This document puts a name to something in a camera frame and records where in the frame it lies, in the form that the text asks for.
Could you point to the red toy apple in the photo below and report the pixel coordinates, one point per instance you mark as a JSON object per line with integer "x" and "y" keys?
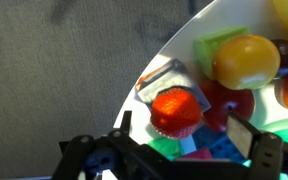
{"x": 223, "y": 101}

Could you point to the yellow toy apple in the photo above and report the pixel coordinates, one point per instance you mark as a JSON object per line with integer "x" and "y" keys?
{"x": 246, "y": 62}

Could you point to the green plastic bowl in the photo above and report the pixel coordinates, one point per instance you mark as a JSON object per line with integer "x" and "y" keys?
{"x": 280, "y": 131}

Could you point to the light green soft block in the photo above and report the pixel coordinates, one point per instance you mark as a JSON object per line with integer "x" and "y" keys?
{"x": 207, "y": 45}

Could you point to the red toy strawberry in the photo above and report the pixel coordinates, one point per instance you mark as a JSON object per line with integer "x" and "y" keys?
{"x": 175, "y": 113}

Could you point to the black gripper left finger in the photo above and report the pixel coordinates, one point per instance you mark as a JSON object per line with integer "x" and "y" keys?
{"x": 126, "y": 123}

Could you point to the magenta soft block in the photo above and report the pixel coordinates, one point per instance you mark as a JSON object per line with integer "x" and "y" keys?
{"x": 203, "y": 153}

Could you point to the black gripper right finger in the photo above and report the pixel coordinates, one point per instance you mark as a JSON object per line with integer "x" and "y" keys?
{"x": 242, "y": 134}

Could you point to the grey soft block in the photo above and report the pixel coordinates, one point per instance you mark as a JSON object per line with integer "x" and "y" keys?
{"x": 173, "y": 74}

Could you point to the teal green soft block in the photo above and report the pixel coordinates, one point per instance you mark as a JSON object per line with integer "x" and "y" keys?
{"x": 169, "y": 148}

